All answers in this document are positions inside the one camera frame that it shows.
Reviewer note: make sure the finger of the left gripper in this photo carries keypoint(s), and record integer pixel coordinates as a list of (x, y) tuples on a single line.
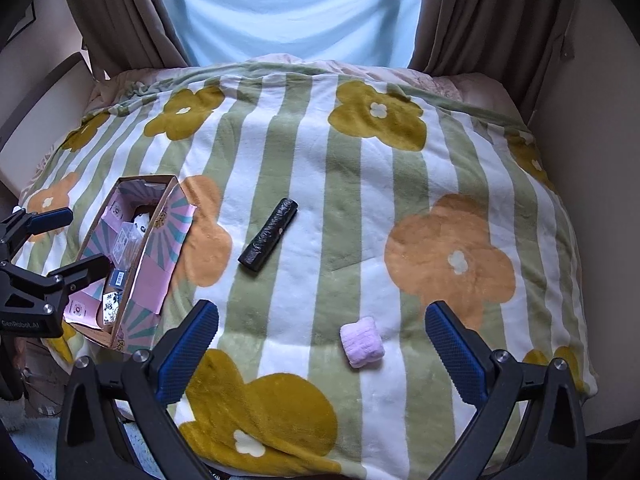
[(21, 225), (75, 272)]

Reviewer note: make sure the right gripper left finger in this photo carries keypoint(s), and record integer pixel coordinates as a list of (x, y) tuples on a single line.
[(92, 442)]

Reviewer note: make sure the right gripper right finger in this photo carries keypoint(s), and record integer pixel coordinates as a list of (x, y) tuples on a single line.
[(528, 419)]

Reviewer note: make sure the pink cardboard box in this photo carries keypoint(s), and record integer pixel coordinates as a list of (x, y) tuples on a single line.
[(148, 278)]

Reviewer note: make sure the black white spotted sock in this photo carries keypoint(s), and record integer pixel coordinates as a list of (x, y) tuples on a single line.
[(141, 222)]

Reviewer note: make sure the black garbage bag roll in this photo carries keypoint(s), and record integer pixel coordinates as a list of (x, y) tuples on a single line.
[(263, 244)]

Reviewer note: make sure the pink fluffy towel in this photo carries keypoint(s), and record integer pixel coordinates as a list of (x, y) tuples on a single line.
[(362, 342)]

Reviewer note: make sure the small blue white box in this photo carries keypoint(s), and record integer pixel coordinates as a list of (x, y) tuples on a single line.
[(117, 280)]

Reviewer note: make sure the floral tissue pack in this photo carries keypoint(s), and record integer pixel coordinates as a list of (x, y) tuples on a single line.
[(110, 308)]

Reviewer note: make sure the clear plastic case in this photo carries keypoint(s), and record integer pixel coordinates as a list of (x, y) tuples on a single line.
[(126, 245)]

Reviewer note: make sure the white headboard panel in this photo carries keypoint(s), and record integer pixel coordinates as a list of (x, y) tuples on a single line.
[(49, 111)]

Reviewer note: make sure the left brown curtain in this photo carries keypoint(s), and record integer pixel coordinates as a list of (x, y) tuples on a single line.
[(122, 35)]

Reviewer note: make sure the brown curtain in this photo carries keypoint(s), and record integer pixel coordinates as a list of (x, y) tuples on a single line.
[(122, 35), (517, 42)]

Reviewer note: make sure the striped floral blanket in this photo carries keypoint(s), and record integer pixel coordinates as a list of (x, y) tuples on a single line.
[(404, 198)]

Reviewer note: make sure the pink bed sheet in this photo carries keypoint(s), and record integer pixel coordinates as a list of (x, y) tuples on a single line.
[(471, 89)]

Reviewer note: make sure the light blue window sheet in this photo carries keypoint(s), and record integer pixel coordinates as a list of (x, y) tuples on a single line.
[(365, 32)]

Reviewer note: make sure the right brown curtain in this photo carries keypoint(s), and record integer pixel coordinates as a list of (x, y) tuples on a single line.
[(517, 42)]

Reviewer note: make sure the framed wall picture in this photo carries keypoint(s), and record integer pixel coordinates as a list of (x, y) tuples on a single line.
[(24, 22)]

